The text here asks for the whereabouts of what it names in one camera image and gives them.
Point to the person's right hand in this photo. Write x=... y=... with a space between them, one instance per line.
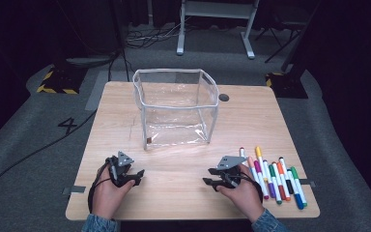
x=246 y=196

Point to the clear plastic bag white trim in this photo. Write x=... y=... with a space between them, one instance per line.
x=174 y=119

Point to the yellow black striped stand base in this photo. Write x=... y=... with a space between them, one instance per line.
x=286 y=85
x=61 y=80

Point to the grey tape piece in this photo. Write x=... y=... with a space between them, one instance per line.
x=75 y=189
x=310 y=183

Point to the magenta marker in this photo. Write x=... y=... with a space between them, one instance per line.
x=257 y=166

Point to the black folding stand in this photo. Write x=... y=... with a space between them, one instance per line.
x=282 y=46

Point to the dark green marker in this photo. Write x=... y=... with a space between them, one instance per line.
x=272 y=169

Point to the red marker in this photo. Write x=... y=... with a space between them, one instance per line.
x=242 y=153

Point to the dark round table grommet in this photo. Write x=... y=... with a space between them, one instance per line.
x=223 y=97

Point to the dark stand post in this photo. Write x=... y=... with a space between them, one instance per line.
x=302 y=48

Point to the grey base plate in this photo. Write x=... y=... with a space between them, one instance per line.
x=90 y=61

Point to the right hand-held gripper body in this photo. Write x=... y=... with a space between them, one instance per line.
x=230 y=162

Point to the white desk frame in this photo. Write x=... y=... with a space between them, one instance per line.
x=217 y=9

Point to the peach marker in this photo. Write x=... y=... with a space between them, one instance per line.
x=250 y=160

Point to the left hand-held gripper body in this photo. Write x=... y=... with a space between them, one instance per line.
x=124 y=159

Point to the black marker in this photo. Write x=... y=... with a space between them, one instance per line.
x=290 y=187

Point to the person's left hand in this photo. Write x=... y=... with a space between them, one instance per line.
x=109 y=199

